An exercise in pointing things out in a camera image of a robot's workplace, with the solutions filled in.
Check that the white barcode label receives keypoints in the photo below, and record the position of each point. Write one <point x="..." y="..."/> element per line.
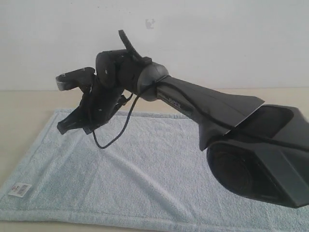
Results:
<point x="19" y="189"/>

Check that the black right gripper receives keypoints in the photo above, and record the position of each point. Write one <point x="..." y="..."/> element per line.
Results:
<point x="97" y="107"/>

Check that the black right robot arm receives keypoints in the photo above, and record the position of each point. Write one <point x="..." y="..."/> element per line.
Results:
<point x="255" y="150"/>

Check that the light blue terry towel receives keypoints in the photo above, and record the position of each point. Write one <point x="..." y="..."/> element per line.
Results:
<point x="154" y="177"/>

